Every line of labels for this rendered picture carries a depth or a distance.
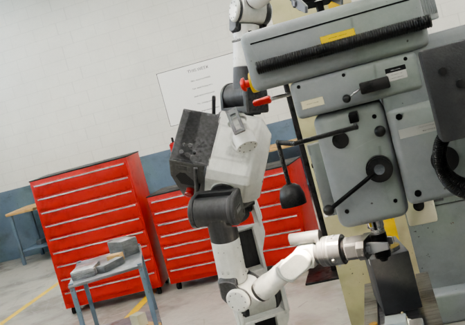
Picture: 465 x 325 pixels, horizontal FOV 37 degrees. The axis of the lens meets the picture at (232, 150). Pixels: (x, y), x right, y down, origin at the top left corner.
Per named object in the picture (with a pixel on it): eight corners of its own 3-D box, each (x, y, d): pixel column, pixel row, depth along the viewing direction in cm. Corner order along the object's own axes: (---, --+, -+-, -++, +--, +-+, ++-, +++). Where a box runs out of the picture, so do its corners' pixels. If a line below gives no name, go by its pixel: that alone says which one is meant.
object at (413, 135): (409, 207, 180) (385, 110, 178) (403, 190, 204) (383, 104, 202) (484, 190, 176) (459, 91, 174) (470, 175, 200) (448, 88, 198)
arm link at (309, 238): (331, 271, 199) (295, 275, 204) (340, 254, 208) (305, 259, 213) (320, 235, 197) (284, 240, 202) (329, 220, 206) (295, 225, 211)
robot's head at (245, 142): (236, 158, 214) (237, 144, 207) (226, 132, 219) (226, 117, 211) (256, 153, 216) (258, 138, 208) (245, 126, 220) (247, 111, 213)
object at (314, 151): (324, 217, 195) (306, 145, 194) (325, 214, 199) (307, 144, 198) (338, 214, 194) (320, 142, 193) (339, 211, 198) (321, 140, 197)
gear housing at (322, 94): (297, 120, 183) (288, 84, 182) (305, 114, 207) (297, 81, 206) (425, 88, 176) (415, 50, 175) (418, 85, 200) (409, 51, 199)
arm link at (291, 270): (314, 264, 199) (284, 289, 206) (323, 251, 207) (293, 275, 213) (299, 248, 199) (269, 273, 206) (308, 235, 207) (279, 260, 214)
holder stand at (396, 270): (385, 317, 216) (369, 255, 215) (374, 296, 238) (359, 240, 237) (423, 307, 216) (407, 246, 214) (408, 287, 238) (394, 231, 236)
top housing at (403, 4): (252, 93, 184) (236, 33, 182) (266, 89, 209) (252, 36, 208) (432, 45, 174) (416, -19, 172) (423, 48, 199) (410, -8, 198)
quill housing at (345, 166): (340, 231, 186) (310, 117, 184) (342, 215, 207) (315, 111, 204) (411, 216, 182) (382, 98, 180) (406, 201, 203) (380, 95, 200)
